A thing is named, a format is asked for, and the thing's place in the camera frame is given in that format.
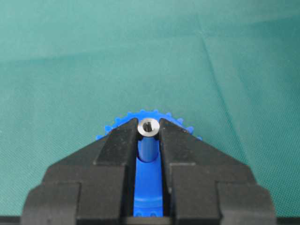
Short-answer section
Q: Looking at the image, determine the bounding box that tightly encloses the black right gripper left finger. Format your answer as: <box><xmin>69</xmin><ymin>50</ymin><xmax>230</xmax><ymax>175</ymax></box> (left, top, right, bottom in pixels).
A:
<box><xmin>21</xmin><ymin>118</ymin><xmax>138</xmax><ymax>225</ymax></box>

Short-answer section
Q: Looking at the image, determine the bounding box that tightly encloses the blue plastic gear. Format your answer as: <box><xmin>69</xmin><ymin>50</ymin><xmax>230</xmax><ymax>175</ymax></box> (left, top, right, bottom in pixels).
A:
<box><xmin>105</xmin><ymin>110</ymin><xmax>194</xmax><ymax>217</ymax></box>

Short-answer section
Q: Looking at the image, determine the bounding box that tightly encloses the blue shaft with metal tip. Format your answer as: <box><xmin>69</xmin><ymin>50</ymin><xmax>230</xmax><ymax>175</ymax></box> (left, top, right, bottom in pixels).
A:
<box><xmin>137</xmin><ymin>118</ymin><xmax>160</xmax><ymax>163</ymax></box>

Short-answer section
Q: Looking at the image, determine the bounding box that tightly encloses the green table cloth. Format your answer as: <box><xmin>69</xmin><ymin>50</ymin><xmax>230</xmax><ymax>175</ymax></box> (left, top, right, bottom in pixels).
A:
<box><xmin>0</xmin><ymin>0</ymin><xmax>300</xmax><ymax>217</ymax></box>

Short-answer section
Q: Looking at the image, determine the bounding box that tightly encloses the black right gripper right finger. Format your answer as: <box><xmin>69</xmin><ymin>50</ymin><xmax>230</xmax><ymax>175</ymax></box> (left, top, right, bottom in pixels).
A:
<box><xmin>159</xmin><ymin>119</ymin><xmax>277</xmax><ymax>225</ymax></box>

